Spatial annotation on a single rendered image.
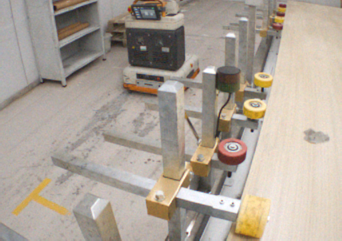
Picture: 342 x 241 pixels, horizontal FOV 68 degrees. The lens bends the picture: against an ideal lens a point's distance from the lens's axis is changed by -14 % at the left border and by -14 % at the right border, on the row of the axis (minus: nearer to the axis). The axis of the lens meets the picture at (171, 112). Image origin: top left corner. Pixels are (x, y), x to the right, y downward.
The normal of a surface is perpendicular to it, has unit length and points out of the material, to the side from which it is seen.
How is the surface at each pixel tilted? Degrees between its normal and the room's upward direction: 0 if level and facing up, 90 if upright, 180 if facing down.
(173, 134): 90
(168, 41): 90
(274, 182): 0
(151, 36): 90
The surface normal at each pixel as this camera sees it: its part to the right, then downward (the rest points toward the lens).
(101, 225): 0.92, 0.17
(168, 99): -0.39, 0.49
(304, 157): -0.04, -0.86
